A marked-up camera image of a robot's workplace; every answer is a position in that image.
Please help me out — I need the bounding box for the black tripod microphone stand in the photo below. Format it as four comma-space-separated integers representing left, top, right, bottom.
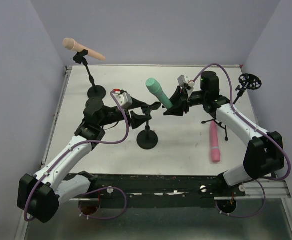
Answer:
201, 73, 262, 142

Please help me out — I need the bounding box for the pink toy microphone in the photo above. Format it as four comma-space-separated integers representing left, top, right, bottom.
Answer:
210, 121, 221, 163

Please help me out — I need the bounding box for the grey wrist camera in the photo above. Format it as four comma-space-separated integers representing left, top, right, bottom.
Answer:
177, 75, 195, 90
113, 88, 133, 109

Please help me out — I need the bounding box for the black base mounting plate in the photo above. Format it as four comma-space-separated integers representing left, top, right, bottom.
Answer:
74, 171, 245, 209

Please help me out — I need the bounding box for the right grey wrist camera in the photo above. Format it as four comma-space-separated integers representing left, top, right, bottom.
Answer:
177, 75, 195, 90

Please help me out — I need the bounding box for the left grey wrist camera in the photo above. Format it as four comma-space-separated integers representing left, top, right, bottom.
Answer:
113, 88, 133, 109

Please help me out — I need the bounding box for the aluminium frame rail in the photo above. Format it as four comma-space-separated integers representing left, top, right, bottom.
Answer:
14, 66, 72, 240

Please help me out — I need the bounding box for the teal toy microphone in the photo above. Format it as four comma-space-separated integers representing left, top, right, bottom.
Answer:
145, 78, 173, 110

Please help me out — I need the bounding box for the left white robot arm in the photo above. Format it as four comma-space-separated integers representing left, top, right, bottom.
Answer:
17, 90, 161, 223

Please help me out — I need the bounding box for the beige toy microphone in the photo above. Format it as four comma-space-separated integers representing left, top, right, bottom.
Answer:
62, 38, 105, 61

